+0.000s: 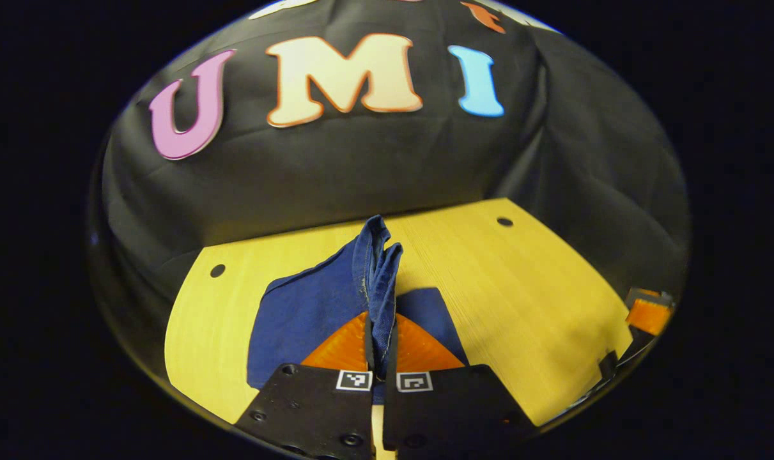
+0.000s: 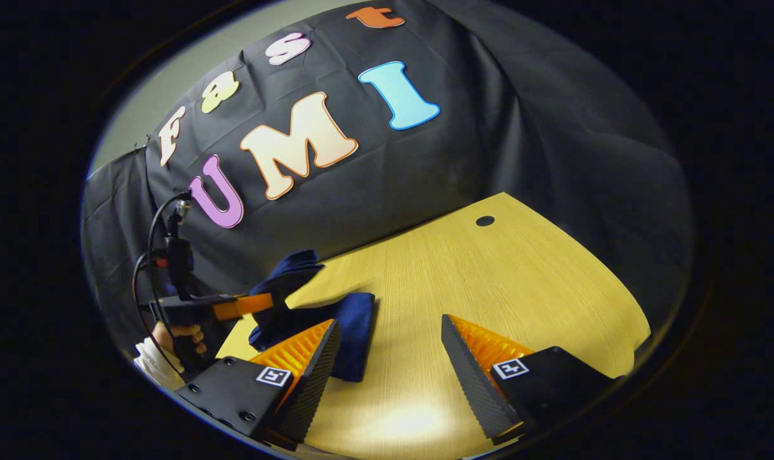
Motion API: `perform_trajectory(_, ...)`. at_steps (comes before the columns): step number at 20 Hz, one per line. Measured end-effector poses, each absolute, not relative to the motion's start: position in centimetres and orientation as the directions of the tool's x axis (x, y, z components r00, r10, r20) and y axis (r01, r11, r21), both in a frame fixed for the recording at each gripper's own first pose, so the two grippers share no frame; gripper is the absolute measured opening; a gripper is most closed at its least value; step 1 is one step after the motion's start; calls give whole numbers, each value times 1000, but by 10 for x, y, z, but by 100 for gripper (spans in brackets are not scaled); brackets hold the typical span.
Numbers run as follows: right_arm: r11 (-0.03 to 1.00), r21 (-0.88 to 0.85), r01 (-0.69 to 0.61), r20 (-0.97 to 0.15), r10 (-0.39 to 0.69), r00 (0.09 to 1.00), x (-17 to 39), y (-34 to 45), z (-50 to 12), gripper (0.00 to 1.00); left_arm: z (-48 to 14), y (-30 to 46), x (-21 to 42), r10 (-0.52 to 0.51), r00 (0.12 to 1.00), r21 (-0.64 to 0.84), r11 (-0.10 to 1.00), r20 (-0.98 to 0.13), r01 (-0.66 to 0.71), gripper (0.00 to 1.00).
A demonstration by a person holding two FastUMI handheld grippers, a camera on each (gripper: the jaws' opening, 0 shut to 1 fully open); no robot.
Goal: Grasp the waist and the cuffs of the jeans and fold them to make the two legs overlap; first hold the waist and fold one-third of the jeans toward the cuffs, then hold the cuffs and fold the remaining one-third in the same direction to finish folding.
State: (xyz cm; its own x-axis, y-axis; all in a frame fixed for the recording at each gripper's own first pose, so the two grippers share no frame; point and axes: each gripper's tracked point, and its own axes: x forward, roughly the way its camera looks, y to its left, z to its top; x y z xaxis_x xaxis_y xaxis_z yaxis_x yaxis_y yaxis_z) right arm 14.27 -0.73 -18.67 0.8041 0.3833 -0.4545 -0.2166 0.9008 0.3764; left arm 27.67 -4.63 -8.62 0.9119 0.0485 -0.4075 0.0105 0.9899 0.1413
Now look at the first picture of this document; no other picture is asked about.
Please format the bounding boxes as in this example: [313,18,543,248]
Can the blue jeans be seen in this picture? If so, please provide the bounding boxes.
[246,215,470,404]

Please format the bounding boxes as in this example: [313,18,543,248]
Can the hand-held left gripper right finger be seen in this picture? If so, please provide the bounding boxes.
[382,313,538,460]

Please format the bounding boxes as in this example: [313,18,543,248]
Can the black backdrop cloth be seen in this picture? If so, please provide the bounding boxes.
[89,0,691,384]

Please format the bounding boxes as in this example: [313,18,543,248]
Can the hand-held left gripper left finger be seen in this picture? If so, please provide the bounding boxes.
[233,311,376,460]

